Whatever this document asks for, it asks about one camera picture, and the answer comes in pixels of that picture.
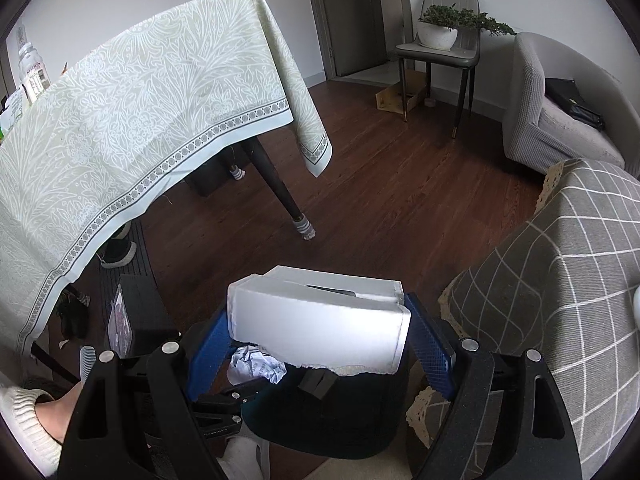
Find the white cardboard box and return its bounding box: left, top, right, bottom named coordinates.
left=227, top=266, right=411, bottom=376

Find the dark teal trash bin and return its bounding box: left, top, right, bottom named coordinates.
left=242, top=358, right=409, bottom=460

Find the crumpled white paper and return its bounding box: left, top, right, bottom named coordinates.
left=227, top=346, right=286, bottom=386

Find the dark striped door mat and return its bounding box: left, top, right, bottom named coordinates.
left=99, top=219, right=155, bottom=318

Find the black and white sneaker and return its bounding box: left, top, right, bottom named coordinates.
left=96, top=222, right=137, bottom=270

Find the black table leg with sock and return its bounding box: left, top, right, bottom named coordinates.
left=241, top=136, right=316, bottom=240

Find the grey checked round tablecloth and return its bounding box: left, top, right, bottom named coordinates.
left=407, top=160, right=639, bottom=479

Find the dark brown storage box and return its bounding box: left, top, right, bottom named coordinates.
left=184, top=144, right=250, bottom=197

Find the pale green patterned tablecloth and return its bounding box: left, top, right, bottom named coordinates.
left=1, top=0, right=332, bottom=353

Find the brown cardboard box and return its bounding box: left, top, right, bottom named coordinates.
left=375, top=70, right=426, bottom=116

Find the grey upholstered armchair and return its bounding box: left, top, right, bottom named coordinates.
left=502, top=32, right=639, bottom=177

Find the black handbag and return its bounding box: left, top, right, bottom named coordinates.
left=544, top=78, right=605, bottom=131

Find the grey chair with black legs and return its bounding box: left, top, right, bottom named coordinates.
left=395, top=0, right=480, bottom=139

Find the clear bottle on table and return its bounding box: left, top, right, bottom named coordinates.
left=18, top=42, right=51, bottom=105

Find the white pot green plant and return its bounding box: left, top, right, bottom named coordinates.
left=416, top=4, right=516, bottom=51

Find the grey door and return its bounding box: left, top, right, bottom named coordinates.
left=310, top=0, right=413, bottom=87

